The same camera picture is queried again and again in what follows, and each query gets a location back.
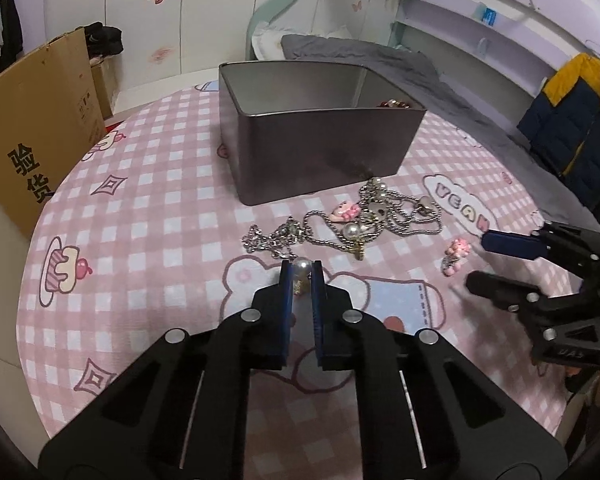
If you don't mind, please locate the large cardboard box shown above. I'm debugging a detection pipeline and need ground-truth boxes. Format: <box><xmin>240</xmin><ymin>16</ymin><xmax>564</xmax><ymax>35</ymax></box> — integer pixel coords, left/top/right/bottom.
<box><xmin>0</xmin><ymin>28</ymin><xmax>105</xmax><ymax>237</ymax></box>

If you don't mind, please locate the pink bear charm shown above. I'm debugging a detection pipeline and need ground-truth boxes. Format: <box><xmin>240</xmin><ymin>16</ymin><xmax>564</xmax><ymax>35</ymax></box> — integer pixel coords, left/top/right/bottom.
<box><xmin>441</xmin><ymin>238</ymin><xmax>471</xmax><ymax>276</ymax></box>
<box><xmin>328</xmin><ymin>200</ymin><xmax>361</xmax><ymax>223</ymax></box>

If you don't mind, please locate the silver ball chain necklace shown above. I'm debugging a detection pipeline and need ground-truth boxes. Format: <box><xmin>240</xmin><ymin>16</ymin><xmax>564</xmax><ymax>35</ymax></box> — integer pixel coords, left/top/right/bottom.
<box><xmin>241</xmin><ymin>176</ymin><xmax>444</xmax><ymax>261</ymax></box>

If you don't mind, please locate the black bag on box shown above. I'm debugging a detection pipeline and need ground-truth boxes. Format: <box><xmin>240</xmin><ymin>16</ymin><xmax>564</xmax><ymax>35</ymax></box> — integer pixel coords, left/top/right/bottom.
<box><xmin>83</xmin><ymin>22</ymin><xmax>123</xmax><ymax>58</ymax></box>

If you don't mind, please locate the blue box on shelf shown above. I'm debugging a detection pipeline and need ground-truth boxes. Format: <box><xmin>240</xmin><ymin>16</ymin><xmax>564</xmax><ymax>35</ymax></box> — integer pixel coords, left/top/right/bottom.
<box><xmin>481</xmin><ymin>8</ymin><xmax>498</xmax><ymax>26</ymax></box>

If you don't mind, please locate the pink checkered tablecloth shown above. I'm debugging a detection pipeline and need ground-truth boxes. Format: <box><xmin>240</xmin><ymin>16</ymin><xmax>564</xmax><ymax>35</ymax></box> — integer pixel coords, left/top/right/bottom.
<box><xmin>14</xmin><ymin>81</ymin><xmax>596</xmax><ymax>480</ymax></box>

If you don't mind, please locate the white pillow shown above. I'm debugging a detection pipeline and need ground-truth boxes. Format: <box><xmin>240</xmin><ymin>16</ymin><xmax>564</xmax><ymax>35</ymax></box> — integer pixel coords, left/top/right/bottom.
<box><xmin>251</xmin><ymin>22</ymin><xmax>353</xmax><ymax>61</ymax></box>

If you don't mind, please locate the yellow navy jacket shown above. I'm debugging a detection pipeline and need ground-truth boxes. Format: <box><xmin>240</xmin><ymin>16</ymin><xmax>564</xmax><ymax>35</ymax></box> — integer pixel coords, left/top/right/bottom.
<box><xmin>517</xmin><ymin>53</ymin><xmax>600</xmax><ymax>221</ymax></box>

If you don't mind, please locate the purple wall shelf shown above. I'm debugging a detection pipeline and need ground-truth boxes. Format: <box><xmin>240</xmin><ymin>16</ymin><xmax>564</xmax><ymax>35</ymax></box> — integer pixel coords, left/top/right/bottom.
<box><xmin>393</xmin><ymin>0</ymin><xmax>600</xmax><ymax>96</ymax></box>

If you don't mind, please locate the grey metal tin box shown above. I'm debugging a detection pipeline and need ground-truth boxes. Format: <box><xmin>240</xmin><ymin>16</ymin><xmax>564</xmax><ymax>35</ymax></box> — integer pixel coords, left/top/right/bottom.
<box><xmin>219</xmin><ymin>61</ymin><xmax>427</xmax><ymax>206</ymax></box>

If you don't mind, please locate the pearl pendant necklace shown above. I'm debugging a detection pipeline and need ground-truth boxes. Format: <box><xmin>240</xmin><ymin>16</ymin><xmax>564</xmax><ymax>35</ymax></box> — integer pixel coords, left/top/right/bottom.
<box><xmin>290</xmin><ymin>257</ymin><xmax>314</xmax><ymax>296</ymax></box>

